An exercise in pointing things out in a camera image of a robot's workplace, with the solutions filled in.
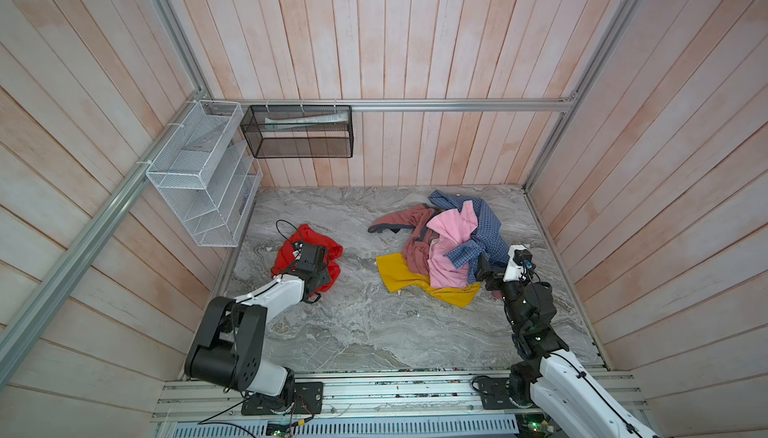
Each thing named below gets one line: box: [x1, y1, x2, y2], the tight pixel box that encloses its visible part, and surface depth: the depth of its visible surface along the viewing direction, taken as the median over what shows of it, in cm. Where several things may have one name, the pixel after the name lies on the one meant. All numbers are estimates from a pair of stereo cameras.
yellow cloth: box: [376, 253, 481, 309], surface depth 94 cm
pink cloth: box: [426, 200, 478, 289], surface depth 90 cm
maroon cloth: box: [368, 204, 438, 276], surface depth 100 cm
